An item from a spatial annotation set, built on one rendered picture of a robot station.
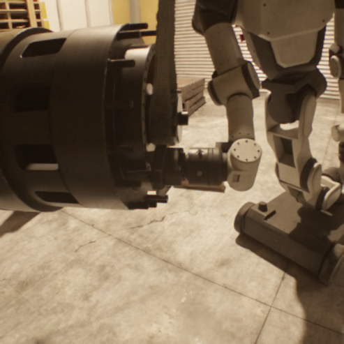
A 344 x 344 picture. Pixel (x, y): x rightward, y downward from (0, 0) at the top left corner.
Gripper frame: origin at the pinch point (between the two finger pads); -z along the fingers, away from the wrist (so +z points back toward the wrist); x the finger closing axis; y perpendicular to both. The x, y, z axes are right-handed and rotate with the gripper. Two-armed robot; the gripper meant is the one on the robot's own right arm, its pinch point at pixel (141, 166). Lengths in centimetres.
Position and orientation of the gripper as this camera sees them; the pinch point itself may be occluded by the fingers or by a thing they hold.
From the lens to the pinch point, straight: 63.0
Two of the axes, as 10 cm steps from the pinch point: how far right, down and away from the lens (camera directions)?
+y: -0.9, -7.0, -7.1
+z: 9.9, 0.2, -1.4
